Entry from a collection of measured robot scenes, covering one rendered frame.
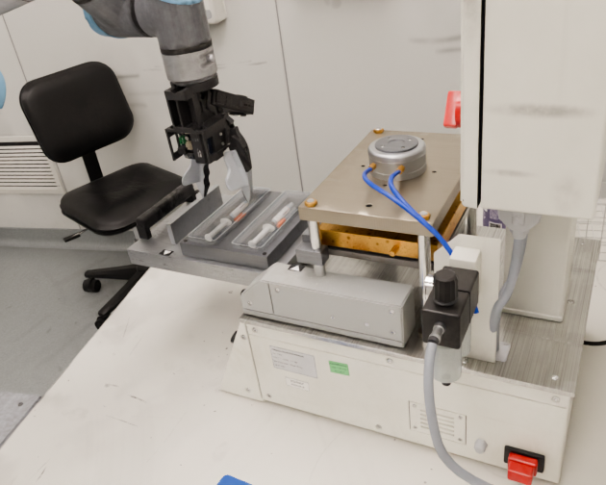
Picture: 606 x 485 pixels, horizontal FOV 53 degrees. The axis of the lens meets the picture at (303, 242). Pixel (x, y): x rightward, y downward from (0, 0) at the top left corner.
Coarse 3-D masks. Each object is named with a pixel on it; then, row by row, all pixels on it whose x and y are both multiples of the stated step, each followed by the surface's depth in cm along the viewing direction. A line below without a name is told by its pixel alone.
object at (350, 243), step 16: (464, 208) 88; (320, 224) 85; (336, 224) 85; (448, 224) 81; (336, 240) 84; (352, 240) 83; (368, 240) 81; (384, 240) 80; (400, 240) 79; (416, 240) 79; (432, 240) 78; (448, 240) 82; (352, 256) 84; (368, 256) 83; (384, 256) 82; (400, 256) 81; (416, 256) 79; (432, 256) 78
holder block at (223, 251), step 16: (272, 192) 110; (256, 208) 106; (240, 224) 102; (304, 224) 102; (224, 240) 98; (288, 240) 97; (192, 256) 100; (208, 256) 98; (224, 256) 96; (240, 256) 94; (256, 256) 93; (272, 256) 94
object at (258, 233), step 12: (288, 192) 108; (300, 192) 107; (276, 204) 104; (288, 204) 104; (264, 216) 101; (276, 216) 101; (288, 216) 100; (252, 228) 98; (264, 228) 98; (276, 228) 97; (240, 240) 95; (252, 240) 95; (264, 240) 95
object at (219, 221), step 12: (240, 192) 110; (252, 192) 109; (264, 192) 109; (228, 204) 107; (240, 204) 106; (252, 204) 105; (216, 216) 103; (228, 216) 103; (240, 216) 102; (204, 228) 100; (216, 228) 100
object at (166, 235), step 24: (216, 192) 112; (168, 216) 113; (192, 216) 107; (144, 240) 107; (168, 240) 106; (144, 264) 105; (168, 264) 102; (192, 264) 99; (216, 264) 97; (288, 264) 95
